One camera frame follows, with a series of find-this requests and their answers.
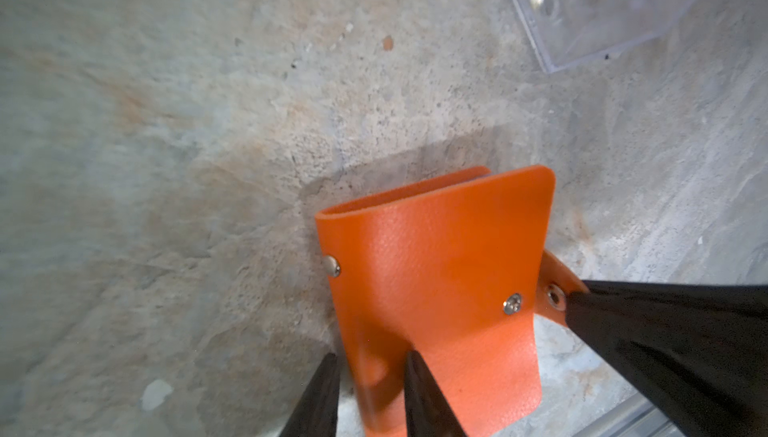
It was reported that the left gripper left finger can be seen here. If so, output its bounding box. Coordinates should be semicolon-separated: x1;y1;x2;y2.
279;353;341;437

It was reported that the orange leather card holder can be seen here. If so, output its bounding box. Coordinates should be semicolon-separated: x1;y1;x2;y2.
315;166;564;436

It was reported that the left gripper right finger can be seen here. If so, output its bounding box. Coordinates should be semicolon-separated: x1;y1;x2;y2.
404;350;467;437

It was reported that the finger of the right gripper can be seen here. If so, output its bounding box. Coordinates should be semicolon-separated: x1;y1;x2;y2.
565;281;767;436

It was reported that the aluminium mounting rail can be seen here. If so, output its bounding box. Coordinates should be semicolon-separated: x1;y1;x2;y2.
575;394;684;437

